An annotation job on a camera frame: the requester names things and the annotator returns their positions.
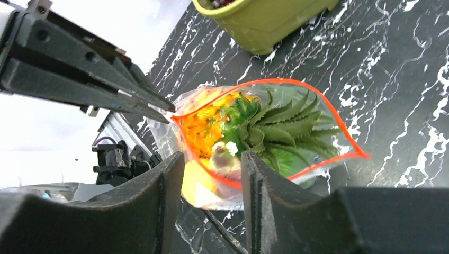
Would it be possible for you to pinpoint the aluminium frame rail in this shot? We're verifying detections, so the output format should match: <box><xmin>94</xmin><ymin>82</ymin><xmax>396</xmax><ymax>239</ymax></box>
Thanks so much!
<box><xmin>92</xmin><ymin>112</ymin><xmax>157</xmax><ymax>157</ymax></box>

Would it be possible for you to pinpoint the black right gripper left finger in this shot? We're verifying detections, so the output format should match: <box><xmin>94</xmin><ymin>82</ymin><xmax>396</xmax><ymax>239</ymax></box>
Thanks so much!
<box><xmin>1</xmin><ymin>152</ymin><xmax>185</xmax><ymax>253</ymax></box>

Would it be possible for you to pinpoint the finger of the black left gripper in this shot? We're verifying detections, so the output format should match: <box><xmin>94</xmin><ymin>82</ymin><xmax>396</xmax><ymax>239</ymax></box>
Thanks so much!
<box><xmin>1</xmin><ymin>8</ymin><xmax>176</xmax><ymax>123</ymax></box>

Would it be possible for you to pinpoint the olive green plastic bin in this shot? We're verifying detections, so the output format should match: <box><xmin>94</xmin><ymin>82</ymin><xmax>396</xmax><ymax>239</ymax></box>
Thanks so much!
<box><xmin>192</xmin><ymin>0</ymin><xmax>339</xmax><ymax>55</ymax></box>

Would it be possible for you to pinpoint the yellow toy lemon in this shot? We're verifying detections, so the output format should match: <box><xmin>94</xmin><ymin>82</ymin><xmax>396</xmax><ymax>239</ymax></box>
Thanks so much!
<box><xmin>181</xmin><ymin>160</ymin><xmax>220</xmax><ymax>208</ymax></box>

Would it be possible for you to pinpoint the orange spiky toy fruit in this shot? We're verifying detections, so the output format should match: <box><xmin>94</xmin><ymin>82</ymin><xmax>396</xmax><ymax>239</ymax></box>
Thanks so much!
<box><xmin>178</xmin><ymin>87</ymin><xmax>343</xmax><ymax>162</ymax></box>

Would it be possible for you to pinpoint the clear zip bag orange zipper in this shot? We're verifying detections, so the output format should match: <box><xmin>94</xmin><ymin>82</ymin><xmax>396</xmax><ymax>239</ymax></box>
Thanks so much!
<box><xmin>147</xmin><ymin>78</ymin><xmax>367</xmax><ymax>210</ymax></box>

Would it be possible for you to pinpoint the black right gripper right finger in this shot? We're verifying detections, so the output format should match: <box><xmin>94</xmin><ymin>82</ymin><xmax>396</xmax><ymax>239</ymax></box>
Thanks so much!
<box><xmin>241</xmin><ymin>152</ymin><xmax>448</xmax><ymax>253</ymax></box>

